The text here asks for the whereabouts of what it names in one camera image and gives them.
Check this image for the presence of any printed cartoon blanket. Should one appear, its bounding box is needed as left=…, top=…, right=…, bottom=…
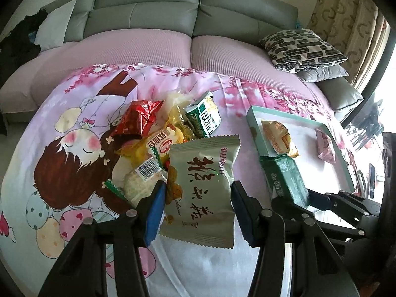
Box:
left=0, top=63, right=362, bottom=297

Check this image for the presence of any bread packet with red logo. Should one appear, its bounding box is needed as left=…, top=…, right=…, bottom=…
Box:
left=105, top=127, right=184, bottom=208

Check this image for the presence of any orange bread packet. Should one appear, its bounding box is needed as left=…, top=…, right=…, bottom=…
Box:
left=261, top=120, right=300, bottom=158

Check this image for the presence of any red foil snack packet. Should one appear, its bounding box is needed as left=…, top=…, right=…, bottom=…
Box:
left=110, top=100, right=164, bottom=137

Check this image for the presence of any beige snack packet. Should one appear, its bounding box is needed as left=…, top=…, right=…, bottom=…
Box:
left=159, top=134, right=241, bottom=249

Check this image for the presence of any black white patterned pillow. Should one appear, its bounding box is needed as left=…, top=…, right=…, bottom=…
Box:
left=259, top=28, right=348, bottom=73

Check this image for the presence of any grey sofa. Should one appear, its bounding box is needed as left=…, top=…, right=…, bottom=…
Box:
left=0, top=0, right=366, bottom=121

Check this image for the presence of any beige patterned curtain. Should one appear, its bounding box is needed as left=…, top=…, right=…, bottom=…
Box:
left=306, top=0, right=390, bottom=84

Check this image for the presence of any light grey pillow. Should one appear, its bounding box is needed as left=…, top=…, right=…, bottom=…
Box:
left=33, top=0, right=78, bottom=51

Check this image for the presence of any clear bun packet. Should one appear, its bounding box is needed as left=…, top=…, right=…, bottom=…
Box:
left=166, top=91, right=201, bottom=137

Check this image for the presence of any black clothing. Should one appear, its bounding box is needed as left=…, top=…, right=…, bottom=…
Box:
left=0, top=9, right=48, bottom=84

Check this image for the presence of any pink snack packet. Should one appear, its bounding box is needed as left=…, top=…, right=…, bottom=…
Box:
left=316, top=128, right=336, bottom=163

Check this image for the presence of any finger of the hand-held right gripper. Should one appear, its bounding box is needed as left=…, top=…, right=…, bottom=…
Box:
left=308, top=188, right=382, bottom=220
left=272, top=198, right=370, bottom=242

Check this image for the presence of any yellow clear snack packet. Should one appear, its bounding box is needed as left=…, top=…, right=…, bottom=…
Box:
left=115, top=139, right=155, bottom=168

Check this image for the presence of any green white snack packet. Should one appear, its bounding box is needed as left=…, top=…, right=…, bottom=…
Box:
left=184, top=91, right=223, bottom=138

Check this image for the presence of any dark green snack packet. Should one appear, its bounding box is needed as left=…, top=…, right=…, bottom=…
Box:
left=259, top=155, right=310, bottom=208

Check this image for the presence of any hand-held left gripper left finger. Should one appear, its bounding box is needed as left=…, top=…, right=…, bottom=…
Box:
left=37, top=181, right=169, bottom=297

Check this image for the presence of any teal cardboard box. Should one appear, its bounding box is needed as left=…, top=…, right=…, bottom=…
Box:
left=246, top=105, right=356, bottom=192

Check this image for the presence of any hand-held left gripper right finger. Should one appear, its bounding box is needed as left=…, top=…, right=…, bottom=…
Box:
left=230, top=181, right=361, bottom=297

